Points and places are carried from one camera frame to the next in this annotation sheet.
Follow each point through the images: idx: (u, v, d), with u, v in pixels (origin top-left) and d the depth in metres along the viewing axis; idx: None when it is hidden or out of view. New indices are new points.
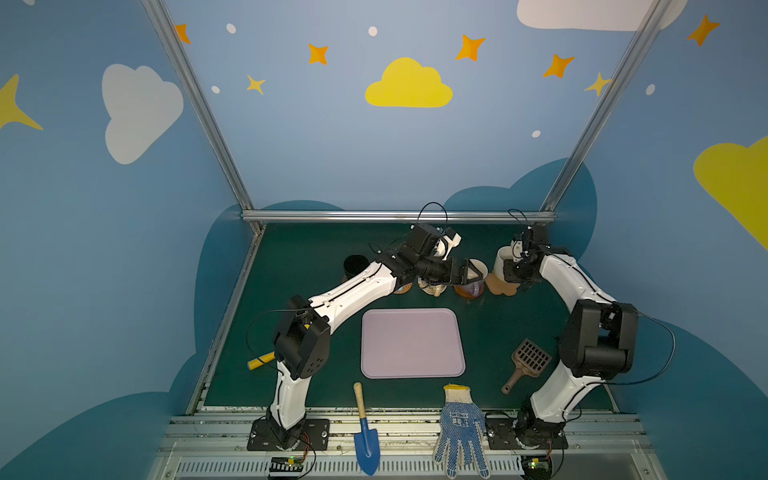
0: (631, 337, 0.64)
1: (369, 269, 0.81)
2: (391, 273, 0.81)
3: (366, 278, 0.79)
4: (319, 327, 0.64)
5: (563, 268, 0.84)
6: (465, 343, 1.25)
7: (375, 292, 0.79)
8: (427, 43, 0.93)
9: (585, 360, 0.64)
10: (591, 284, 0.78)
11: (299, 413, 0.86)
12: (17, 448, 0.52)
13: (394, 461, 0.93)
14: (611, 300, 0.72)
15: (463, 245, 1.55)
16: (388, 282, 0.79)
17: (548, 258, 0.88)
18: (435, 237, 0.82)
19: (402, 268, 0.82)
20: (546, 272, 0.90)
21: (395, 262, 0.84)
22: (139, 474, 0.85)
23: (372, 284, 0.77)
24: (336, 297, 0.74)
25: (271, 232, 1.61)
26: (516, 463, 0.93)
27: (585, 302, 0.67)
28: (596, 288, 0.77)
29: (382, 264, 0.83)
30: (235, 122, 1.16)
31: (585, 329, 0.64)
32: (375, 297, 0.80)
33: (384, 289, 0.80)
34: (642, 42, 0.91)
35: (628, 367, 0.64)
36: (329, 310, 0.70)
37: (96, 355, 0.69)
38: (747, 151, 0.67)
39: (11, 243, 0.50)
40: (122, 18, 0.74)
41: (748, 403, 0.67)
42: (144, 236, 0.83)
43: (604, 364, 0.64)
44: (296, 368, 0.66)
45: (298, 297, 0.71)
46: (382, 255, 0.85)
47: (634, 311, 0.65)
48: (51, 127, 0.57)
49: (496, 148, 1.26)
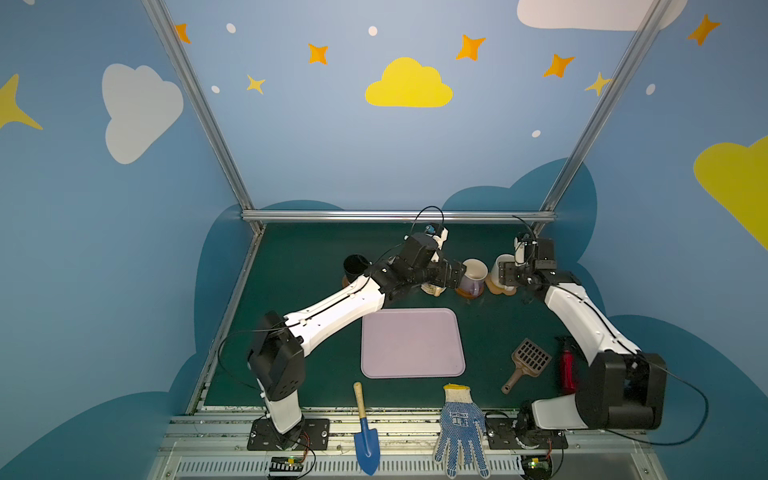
0: (657, 394, 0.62)
1: (355, 284, 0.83)
2: (380, 289, 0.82)
3: (350, 295, 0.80)
4: (291, 349, 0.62)
5: (573, 304, 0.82)
6: (464, 343, 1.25)
7: (360, 308, 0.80)
8: (427, 43, 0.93)
9: (609, 420, 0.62)
10: (611, 330, 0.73)
11: (295, 414, 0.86)
12: (19, 447, 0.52)
13: (394, 461, 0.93)
14: (634, 350, 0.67)
15: (463, 245, 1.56)
16: (374, 299, 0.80)
17: (554, 289, 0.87)
18: (427, 250, 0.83)
19: (393, 284, 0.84)
20: (552, 302, 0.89)
21: (386, 276, 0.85)
22: (139, 473, 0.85)
23: (356, 301, 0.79)
24: (314, 315, 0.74)
25: (271, 232, 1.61)
26: (516, 463, 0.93)
27: (608, 356, 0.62)
28: (616, 334, 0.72)
29: (370, 280, 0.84)
30: (235, 122, 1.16)
31: (607, 389, 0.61)
32: (360, 313, 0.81)
33: (369, 306, 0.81)
34: (642, 41, 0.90)
35: (652, 423, 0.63)
36: (306, 329, 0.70)
37: (95, 355, 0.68)
38: (748, 151, 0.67)
39: (10, 243, 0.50)
40: (122, 17, 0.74)
41: (749, 405, 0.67)
42: (142, 236, 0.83)
43: (629, 422, 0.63)
44: (268, 391, 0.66)
45: (272, 314, 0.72)
46: (372, 269, 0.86)
47: (662, 367, 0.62)
48: (51, 127, 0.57)
49: (495, 148, 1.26)
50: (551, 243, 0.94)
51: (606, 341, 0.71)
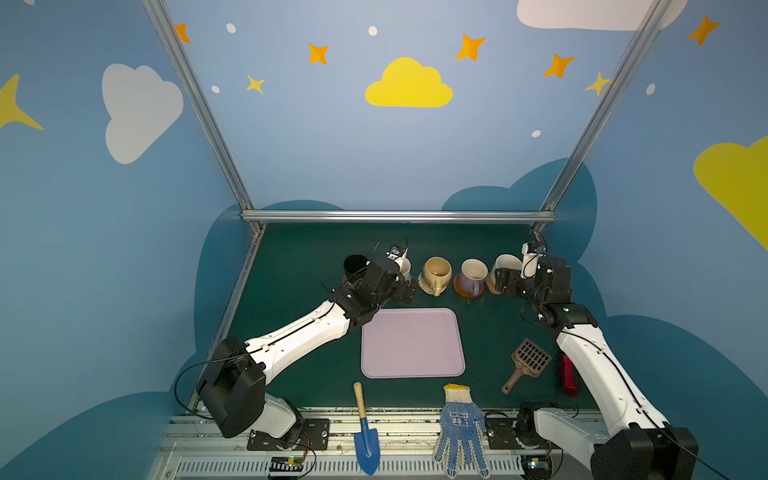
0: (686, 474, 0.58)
1: (319, 310, 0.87)
2: (345, 314, 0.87)
3: (314, 320, 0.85)
4: (251, 377, 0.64)
5: (591, 354, 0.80)
6: (464, 343, 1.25)
7: (325, 334, 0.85)
8: (426, 43, 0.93)
9: None
10: (635, 395, 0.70)
11: (288, 416, 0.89)
12: (18, 447, 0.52)
13: (394, 461, 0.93)
14: (662, 423, 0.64)
15: (463, 245, 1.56)
16: (338, 325, 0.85)
17: (570, 335, 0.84)
18: (390, 274, 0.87)
19: (357, 309, 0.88)
20: (565, 345, 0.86)
21: (351, 301, 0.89)
22: (139, 474, 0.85)
23: (321, 327, 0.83)
24: (278, 341, 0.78)
25: (271, 232, 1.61)
26: (516, 463, 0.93)
27: (632, 433, 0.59)
28: (640, 401, 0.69)
29: (336, 305, 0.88)
30: (235, 122, 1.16)
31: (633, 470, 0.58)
32: (325, 339, 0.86)
33: (333, 331, 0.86)
34: (642, 42, 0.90)
35: None
36: (268, 354, 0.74)
37: (95, 356, 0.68)
38: (748, 151, 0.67)
39: (9, 243, 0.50)
40: (122, 17, 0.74)
41: (749, 405, 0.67)
42: (142, 236, 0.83)
43: None
44: (220, 423, 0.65)
45: (231, 340, 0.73)
46: (337, 295, 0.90)
47: (691, 446, 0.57)
48: (51, 126, 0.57)
49: (495, 148, 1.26)
50: (568, 273, 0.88)
51: (631, 411, 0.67)
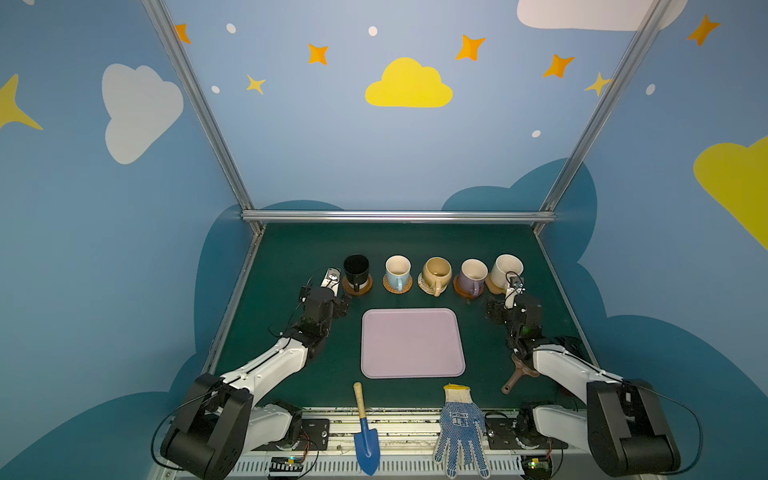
0: (661, 420, 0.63)
1: (280, 342, 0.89)
2: (302, 345, 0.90)
3: (280, 350, 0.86)
4: (239, 399, 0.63)
5: (556, 356, 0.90)
6: (464, 343, 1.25)
7: (290, 363, 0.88)
8: (427, 43, 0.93)
9: (627, 458, 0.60)
10: (592, 366, 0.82)
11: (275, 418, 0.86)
12: (18, 447, 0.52)
13: (394, 461, 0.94)
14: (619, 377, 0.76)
15: (463, 245, 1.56)
16: (300, 353, 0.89)
17: (538, 351, 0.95)
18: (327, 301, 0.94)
19: (311, 340, 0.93)
20: (541, 366, 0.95)
21: (302, 336, 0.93)
22: (139, 474, 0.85)
23: (286, 356, 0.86)
24: (251, 370, 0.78)
25: (270, 232, 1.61)
26: (516, 463, 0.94)
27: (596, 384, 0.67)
28: (598, 369, 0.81)
29: (291, 339, 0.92)
30: (235, 122, 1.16)
31: (611, 420, 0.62)
32: (290, 369, 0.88)
33: (295, 361, 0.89)
34: (641, 42, 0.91)
35: (674, 458, 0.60)
36: (247, 381, 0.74)
37: (95, 357, 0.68)
38: (748, 151, 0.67)
39: (11, 243, 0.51)
40: (122, 18, 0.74)
41: (749, 406, 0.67)
42: (141, 236, 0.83)
43: (648, 458, 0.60)
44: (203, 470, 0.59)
45: (204, 378, 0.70)
46: (289, 332, 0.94)
47: (646, 387, 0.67)
48: (51, 126, 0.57)
49: (495, 149, 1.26)
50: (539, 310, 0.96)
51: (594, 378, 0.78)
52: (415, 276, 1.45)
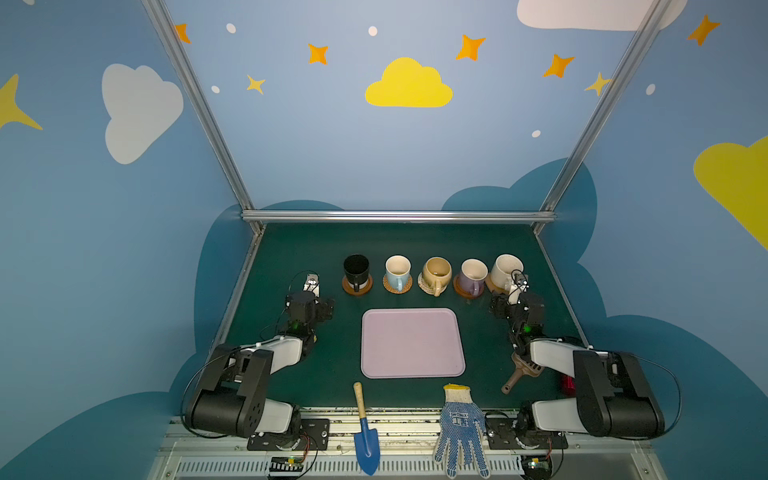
0: (643, 384, 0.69)
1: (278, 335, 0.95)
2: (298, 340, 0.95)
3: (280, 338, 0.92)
4: (262, 355, 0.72)
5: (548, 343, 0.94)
6: (464, 343, 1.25)
7: (294, 349, 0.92)
8: (427, 43, 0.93)
9: (611, 419, 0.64)
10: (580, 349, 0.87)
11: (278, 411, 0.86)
12: (18, 447, 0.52)
13: (394, 461, 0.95)
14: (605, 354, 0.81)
15: (463, 245, 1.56)
16: (297, 343, 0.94)
17: (537, 342, 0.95)
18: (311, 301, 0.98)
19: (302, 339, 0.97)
20: (538, 355, 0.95)
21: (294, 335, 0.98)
22: (140, 474, 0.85)
23: (290, 341, 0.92)
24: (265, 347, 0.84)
25: (270, 232, 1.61)
26: (516, 463, 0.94)
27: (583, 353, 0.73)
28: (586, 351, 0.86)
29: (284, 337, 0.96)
30: (235, 122, 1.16)
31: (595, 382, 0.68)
32: (295, 355, 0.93)
33: (298, 347, 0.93)
34: (641, 42, 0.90)
35: (656, 420, 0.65)
36: None
37: (95, 356, 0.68)
38: (747, 151, 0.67)
39: (11, 243, 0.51)
40: (122, 17, 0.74)
41: (748, 406, 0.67)
42: (141, 235, 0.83)
43: (632, 420, 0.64)
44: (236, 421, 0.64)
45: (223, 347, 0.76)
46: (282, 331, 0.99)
47: (628, 355, 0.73)
48: (51, 126, 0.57)
49: (495, 149, 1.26)
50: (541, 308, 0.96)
51: None
52: (415, 275, 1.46)
